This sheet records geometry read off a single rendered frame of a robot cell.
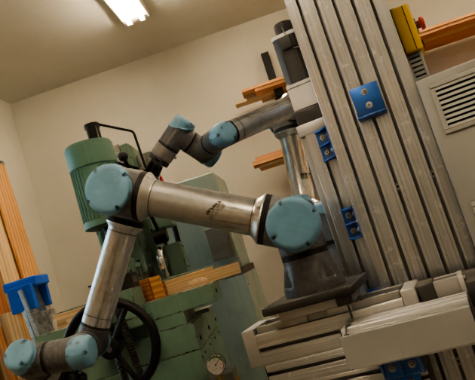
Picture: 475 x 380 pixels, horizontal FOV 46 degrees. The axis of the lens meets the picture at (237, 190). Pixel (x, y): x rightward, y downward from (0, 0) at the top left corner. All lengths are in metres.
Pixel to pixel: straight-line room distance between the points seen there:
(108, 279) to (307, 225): 0.53
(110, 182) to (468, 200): 0.83
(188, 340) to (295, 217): 0.78
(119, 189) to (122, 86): 3.37
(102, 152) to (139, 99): 2.53
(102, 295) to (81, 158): 0.70
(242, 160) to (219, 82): 0.64
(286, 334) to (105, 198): 0.53
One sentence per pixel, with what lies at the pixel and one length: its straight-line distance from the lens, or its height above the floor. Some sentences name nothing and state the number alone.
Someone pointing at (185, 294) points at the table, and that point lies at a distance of 1.83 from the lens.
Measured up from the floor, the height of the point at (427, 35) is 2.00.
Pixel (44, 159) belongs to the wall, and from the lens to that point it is 4.72.
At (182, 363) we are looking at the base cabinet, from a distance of 1.86.
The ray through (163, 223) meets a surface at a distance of 2.18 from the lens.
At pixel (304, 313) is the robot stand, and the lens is 1.34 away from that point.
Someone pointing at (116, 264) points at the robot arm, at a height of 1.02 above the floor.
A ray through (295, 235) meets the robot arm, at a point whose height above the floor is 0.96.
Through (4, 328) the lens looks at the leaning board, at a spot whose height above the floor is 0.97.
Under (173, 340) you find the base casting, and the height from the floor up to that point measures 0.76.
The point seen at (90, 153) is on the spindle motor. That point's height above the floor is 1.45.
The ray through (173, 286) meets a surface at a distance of 1.99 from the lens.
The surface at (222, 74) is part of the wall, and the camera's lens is 4.44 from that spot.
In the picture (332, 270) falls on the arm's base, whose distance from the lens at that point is 1.35.
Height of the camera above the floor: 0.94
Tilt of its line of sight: 7 degrees up
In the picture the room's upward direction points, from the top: 17 degrees counter-clockwise
